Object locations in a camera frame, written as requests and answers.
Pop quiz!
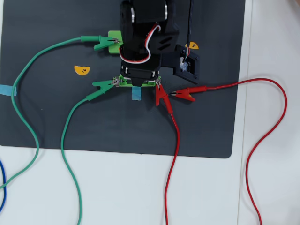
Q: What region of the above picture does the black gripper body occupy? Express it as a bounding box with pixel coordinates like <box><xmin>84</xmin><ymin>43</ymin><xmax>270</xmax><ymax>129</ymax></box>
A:
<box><xmin>120</xmin><ymin>22</ymin><xmax>179</xmax><ymax>80</ymax></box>

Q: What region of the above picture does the white AA battery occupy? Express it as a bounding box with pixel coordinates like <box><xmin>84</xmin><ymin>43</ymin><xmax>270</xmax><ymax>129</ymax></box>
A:
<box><xmin>121</xmin><ymin>77</ymin><xmax>156</xmax><ymax>84</ymax></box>

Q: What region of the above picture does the red alligator clip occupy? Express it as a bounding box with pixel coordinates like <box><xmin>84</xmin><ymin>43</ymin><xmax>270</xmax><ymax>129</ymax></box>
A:
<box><xmin>154</xmin><ymin>79</ymin><xmax>175</xmax><ymax>115</ymax></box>
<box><xmin>170</xmin><ymin>85</ymin><xmax>207</xmax><ymax>102</ymax></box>

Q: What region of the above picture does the red lead cable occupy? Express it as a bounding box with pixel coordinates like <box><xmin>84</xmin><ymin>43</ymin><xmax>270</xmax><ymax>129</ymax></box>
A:
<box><xmin>165</xmin><ymin>78</ymin><xmax>288</xmax><ymax>225</ymax></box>

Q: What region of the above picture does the green battery holder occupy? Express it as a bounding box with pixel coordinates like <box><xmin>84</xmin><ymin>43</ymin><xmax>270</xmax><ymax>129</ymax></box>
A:
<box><xmin>113</xmin><ymin>74</ymin><xmax>162</xmax><ymax>88</ymax></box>

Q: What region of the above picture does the green bulb holder board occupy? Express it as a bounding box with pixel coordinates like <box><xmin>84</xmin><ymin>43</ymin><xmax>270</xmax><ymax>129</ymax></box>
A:
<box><xmin>108</xmin><ymin>30</ymin><xmax>124</xmax><ymax>55</ymax></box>

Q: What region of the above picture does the green alligator clip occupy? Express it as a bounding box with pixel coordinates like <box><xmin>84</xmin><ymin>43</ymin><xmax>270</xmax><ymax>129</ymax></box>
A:
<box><xmin>86</xmin><ymin>79</ymin><xmax>120</xmax><ymax>102</ymax></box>
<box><xmin>81</xmin><ymin>35</ymin><xmax>120</xmax><ymax>51</ymax></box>

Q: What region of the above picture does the blue masking tape strip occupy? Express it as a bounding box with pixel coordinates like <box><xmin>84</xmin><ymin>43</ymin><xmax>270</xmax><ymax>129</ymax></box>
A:
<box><xmin>132</xmin><ymin>86</ymin><xmax>142</xmax><ymax>101</ymax></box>
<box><xmin>0</xmin><ymin>84</ymin><xmax>18</xmax><ymax>97</ymax></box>

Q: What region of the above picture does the dark grey work mat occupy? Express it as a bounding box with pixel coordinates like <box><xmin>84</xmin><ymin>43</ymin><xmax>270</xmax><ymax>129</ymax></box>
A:
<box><xmin>0</xmin><ymin>0</ymin><xmax>246</xmax><ymax>159</ymax></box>

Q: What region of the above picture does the white red black servo cable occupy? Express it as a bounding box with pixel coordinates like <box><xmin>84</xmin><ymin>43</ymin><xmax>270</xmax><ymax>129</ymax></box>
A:
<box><xmin>119</xmin><ymin>23</ymin><xmax>162</xmax><ymax>64</ymax></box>

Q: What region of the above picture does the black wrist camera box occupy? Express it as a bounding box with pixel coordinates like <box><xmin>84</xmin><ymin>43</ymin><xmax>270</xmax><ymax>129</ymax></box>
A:
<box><xmin>161</xmin><ymin>44</ymin><xmax>202</xmax><ymax>84</ymax></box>

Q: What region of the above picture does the black camera cable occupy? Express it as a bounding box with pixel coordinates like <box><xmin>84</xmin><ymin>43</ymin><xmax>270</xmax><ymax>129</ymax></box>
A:
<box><xmin>184</xmin><ymin>0</ymin><xmax>195</xmax><ymax>63</ymax></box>

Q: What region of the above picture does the green lead cable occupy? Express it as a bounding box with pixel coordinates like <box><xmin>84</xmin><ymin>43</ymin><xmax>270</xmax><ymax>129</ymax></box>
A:
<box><xmin>0</xmin><ymin>37</ymin><xmax>83</xmax><ymax>225</ymax></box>

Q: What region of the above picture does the blue lead cable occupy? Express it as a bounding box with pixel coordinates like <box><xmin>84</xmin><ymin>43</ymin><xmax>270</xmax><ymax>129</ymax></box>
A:
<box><xmin>0</xmin><ymin>160</ymin><xmax>7</xmax><ymax>211</ymax></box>

